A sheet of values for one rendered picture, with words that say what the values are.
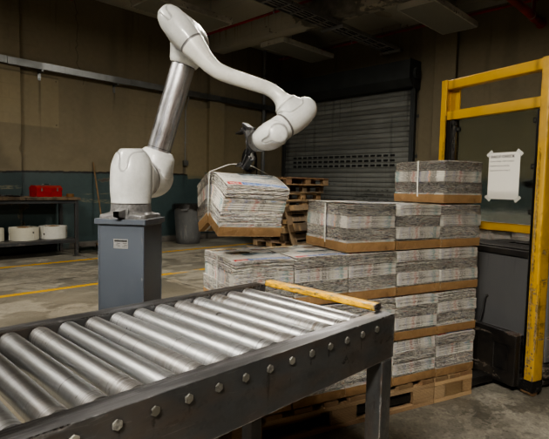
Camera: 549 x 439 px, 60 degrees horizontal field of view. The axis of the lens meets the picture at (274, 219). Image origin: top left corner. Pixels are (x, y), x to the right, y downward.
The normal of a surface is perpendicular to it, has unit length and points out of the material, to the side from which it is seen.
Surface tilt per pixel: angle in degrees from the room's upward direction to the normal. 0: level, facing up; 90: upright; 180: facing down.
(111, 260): 90
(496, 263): 90
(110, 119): 90
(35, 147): 90
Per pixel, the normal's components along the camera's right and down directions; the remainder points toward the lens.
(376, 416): -0.70, 0.04
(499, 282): -0.89, 0.01
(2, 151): 0.72, 0.07
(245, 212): 0.38, 0.39
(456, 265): 0.47, 0.07
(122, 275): -0.14, 0.07
